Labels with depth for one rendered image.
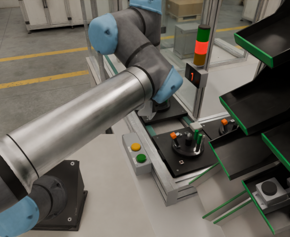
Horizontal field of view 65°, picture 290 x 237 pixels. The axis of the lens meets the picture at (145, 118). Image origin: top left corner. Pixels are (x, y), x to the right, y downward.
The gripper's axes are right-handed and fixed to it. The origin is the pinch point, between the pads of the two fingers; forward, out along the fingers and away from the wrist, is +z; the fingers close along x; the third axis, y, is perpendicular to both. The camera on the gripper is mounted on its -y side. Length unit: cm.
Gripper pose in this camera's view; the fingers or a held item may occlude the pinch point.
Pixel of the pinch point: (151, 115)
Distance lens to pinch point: 74.9
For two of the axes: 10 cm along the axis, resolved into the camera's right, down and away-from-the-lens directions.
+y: -9.4, 2.2, -2.8
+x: 3.5, 5.8, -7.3
